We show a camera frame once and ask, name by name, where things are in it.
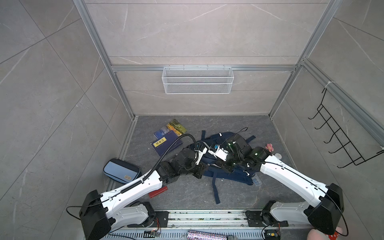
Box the Animal Farm colourful book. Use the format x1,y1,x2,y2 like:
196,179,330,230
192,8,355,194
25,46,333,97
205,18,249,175
154,119,187,139

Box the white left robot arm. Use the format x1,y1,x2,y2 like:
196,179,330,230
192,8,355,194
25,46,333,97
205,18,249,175
79,147,208,240

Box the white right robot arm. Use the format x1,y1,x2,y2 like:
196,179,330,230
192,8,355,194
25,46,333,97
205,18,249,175
209,135,344,235

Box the clear plastic ruler case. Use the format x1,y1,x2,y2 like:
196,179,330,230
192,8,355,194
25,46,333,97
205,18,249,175
252,174,262,186

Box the small pink toy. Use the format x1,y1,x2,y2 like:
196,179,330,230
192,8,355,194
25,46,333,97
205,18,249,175
266,143,274,153

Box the dark blue book yellow label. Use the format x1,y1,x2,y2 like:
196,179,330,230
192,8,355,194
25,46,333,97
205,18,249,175
151,131,179,157

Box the small white round object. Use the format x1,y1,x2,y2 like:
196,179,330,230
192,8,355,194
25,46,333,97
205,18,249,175
275,153,282,160

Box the red wallet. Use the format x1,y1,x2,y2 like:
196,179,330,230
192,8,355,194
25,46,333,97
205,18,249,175
149,186,168,199

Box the purple glitter microphone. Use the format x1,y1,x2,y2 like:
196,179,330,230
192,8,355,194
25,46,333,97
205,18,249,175
187,230,238,240

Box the pink plush toy red heart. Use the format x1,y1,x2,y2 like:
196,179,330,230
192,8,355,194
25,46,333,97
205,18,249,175
307,227,343,240

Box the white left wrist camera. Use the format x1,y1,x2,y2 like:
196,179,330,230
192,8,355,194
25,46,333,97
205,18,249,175
195,146,208,166

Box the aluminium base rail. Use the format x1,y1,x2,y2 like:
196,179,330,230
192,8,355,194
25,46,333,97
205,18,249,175
104,209,311,240

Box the white wire mesh basket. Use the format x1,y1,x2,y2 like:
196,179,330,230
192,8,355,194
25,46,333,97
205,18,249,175
162,67,234,94

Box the black wall hook rack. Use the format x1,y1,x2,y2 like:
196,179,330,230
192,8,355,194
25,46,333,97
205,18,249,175
308,88,384,169

